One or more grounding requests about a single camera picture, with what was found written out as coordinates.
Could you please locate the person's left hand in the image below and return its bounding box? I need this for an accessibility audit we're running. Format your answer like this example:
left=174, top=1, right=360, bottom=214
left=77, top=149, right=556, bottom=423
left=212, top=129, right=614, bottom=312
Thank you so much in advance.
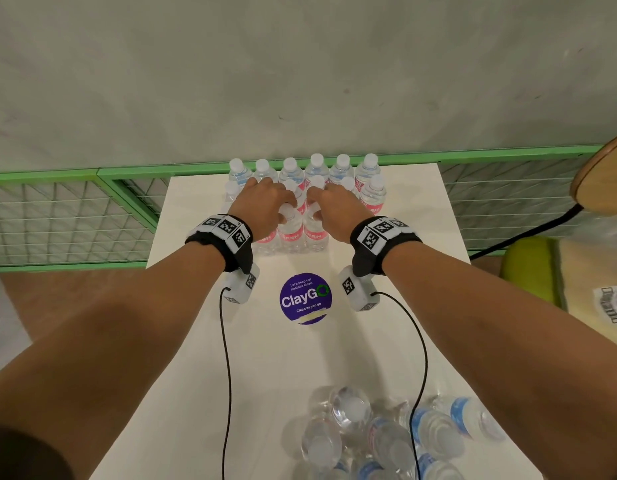
left=228, top=177, right=298, bottom=242

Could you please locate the person's right hand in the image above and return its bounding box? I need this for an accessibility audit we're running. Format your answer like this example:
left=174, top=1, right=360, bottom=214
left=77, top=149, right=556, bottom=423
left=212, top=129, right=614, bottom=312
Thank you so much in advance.
left=307, top=183, right=374, bottom=243

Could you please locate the small pink-label plastic bottle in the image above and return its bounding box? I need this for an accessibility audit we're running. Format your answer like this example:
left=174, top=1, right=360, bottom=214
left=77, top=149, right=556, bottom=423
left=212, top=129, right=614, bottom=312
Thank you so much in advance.
left=304, top=202, right=330, bottom=253
left=278, top=204, right=306, bottom=254

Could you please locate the person's right forearm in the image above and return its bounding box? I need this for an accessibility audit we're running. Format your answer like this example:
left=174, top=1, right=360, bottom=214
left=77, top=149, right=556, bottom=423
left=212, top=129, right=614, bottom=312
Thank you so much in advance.
left=382, top=242, right=617, bottom=480

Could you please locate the person's left forearm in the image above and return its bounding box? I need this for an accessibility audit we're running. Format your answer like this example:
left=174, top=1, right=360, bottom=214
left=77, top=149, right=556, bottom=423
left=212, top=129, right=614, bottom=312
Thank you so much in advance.
left=0, top=242, right=227, bottom=480

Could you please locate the group of pink-label water bottles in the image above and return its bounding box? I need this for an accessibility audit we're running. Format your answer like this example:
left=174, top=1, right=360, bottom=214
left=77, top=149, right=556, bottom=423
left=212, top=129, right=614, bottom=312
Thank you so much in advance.
left=223, top=153, right=388, bottom=256

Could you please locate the black wristband with marker tags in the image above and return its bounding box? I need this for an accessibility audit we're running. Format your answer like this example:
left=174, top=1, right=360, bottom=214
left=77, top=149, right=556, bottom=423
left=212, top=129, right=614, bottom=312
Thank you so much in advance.
left=185, top=214, right=254, bottom=275
left=349, top=216, right=423, bottom=278

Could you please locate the round purple sticker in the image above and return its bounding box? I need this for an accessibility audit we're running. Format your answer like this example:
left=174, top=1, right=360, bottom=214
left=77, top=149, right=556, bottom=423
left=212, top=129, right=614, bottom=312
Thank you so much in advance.
left=279, top=272, right=333, bottom=326

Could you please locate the black stool leg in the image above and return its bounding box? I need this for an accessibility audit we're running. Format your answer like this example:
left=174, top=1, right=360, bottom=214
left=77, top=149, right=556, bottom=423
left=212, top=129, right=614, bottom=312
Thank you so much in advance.
left=469, top=203, right=584, bottom=261

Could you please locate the green cushion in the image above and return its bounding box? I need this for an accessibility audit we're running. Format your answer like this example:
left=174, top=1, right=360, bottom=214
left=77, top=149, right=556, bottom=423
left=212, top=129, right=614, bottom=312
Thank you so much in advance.
left=499, top=236, right=569, bottom=310

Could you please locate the pile of blue-label water bottles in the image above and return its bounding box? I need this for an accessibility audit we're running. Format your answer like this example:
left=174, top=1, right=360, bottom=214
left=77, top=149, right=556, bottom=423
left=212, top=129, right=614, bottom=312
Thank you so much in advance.
left=291, top=385, right=509, bottom=480

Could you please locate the round wooden stool seat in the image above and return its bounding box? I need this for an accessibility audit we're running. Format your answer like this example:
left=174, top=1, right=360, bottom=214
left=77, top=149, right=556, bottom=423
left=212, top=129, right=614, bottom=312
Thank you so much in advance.
left=569, top=129, right=617, bottom=217

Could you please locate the white printed label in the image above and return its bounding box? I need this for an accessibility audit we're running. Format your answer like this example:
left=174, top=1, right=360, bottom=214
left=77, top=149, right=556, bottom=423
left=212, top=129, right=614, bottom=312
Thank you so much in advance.
left=592, top=286, right=617, bottom=326

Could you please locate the black shirt sleeve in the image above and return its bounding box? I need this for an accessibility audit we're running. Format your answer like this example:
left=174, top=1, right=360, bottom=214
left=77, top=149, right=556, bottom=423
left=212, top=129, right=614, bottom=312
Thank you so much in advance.
left=0, top=424, right=75, bottom=480

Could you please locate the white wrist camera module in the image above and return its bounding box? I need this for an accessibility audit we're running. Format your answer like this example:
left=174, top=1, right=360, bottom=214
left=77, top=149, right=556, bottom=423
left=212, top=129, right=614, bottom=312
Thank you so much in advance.
left=222, top=263, right=261, bottom=305
left=337, top=266, right=381, bottom=313

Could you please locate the thin black cable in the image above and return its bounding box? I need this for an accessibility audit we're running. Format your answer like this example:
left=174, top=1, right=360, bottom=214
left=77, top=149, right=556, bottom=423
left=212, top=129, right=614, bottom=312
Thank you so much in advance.
left=218, top=287, right=234, bottom=480
left=376, top=292, right=429, bottom=480

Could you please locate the long green wire-mesh fence panel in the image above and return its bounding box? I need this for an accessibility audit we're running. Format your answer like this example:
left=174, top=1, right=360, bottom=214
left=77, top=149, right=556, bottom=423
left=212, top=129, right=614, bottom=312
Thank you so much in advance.
left=97, top=144, right=604, bottom=257

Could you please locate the short green wire-mesh fence panel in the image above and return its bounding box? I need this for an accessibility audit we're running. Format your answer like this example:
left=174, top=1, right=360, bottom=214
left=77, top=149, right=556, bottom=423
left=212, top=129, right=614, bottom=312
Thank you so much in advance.
left=0, top=169, right=158, bottom=274

